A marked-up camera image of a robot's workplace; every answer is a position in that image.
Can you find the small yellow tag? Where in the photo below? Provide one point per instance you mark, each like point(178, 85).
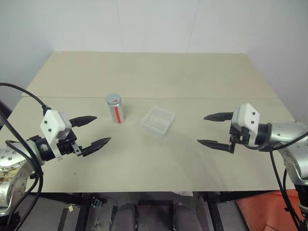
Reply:
point(71, 208)

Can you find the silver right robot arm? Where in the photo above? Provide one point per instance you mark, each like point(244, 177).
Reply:
point(286, 131)

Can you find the silver red can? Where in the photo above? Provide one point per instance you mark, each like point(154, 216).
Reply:
point(118, 114)

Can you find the clear plastic tray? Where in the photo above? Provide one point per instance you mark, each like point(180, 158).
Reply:
point(156, 121)

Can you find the dark rounded shape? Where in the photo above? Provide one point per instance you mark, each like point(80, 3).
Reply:
point(125, 216)
point(185, 217)

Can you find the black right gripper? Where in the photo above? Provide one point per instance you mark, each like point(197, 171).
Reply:
point(238, 134)

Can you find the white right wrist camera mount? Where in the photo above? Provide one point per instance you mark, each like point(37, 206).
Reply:
point(249, 115)

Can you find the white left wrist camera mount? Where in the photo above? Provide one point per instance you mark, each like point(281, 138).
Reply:
point(51, 122)

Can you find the dark object beside table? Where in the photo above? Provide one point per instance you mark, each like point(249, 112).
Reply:
point(4, 113)

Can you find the orange red floor object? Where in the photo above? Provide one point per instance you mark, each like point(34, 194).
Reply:
point(260, 211)

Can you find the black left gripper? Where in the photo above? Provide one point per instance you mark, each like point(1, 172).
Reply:
point(66, 145)

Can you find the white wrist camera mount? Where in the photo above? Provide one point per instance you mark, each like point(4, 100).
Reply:
point(51, 122)
point(249, 115)

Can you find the silver bottle cap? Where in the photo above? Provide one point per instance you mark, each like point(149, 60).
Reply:
point(113, 99)

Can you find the black metal table frame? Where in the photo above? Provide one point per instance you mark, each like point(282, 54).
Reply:
point(216, 211)

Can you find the small metal clip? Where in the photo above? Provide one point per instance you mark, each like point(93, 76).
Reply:
point(98, 202)

